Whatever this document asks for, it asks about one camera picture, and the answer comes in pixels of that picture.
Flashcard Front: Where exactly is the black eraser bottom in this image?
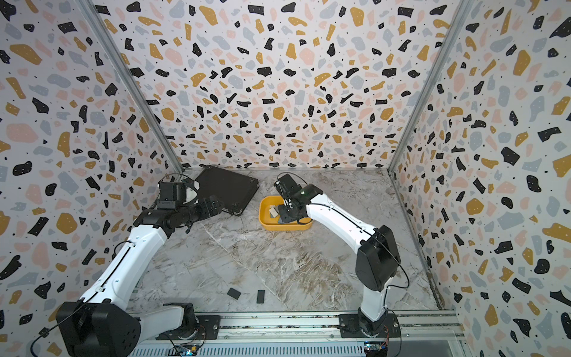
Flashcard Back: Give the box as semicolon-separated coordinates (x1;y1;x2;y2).
257;290;266;304

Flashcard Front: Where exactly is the black eraser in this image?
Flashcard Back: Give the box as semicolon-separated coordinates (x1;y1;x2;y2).
228;288;242;300
257;290;266;304

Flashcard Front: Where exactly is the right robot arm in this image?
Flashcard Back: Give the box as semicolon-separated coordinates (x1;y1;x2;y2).
274;174;401;323

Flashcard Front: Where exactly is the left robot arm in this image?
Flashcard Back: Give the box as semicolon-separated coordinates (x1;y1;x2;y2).
56;179;223;356

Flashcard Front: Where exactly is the yellow storage box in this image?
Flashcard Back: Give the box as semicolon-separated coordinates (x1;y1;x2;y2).
259;195;315;231

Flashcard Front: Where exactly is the black eraser far left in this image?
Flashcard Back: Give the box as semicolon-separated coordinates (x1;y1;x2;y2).
228;288;242;300

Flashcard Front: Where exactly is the black flat case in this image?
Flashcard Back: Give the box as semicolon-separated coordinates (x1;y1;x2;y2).
195;166;260;216

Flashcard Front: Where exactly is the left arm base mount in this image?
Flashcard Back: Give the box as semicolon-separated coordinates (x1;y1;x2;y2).
156;315;221;342

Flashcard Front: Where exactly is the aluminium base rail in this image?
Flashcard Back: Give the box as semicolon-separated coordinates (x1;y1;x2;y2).
130;310;471;356

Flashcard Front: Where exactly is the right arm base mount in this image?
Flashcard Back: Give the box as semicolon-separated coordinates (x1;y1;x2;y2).
338;312;401;339

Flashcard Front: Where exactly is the left aluminium corner post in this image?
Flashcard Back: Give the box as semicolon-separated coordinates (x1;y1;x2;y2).
78;1;184;173

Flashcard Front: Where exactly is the aluminium corner post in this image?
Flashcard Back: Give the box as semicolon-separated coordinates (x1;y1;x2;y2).
78;1;184;173
388;0;474;174

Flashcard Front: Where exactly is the right aluminium corner post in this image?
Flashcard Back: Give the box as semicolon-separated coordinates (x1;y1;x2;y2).
388;0;474;174

